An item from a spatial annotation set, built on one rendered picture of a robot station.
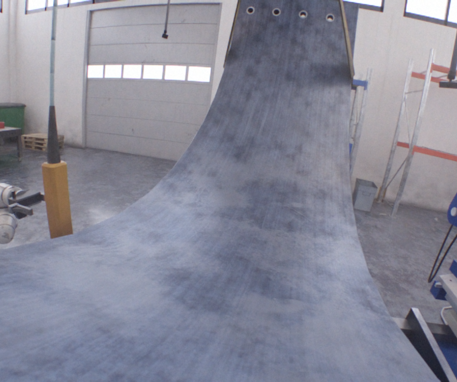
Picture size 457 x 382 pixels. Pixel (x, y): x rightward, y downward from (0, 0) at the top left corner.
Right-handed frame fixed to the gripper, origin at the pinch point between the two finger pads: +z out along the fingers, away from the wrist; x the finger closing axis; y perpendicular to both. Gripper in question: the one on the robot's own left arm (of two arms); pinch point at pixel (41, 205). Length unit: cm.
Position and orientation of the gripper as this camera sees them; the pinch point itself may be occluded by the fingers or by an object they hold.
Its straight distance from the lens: 119.1
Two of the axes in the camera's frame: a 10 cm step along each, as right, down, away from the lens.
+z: 9.7, 1.9, -1.8
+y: 1.2, -9.4, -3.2
